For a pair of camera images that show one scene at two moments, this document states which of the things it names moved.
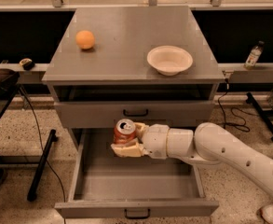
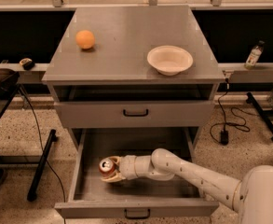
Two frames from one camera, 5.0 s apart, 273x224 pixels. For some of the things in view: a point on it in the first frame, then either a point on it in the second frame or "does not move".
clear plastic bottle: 253,55 does not move
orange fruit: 85,39 does not move
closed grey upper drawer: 104,114 does not move
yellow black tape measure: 27,63 does not move
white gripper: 156,140 to 128,167
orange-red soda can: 124,131 to 106,167
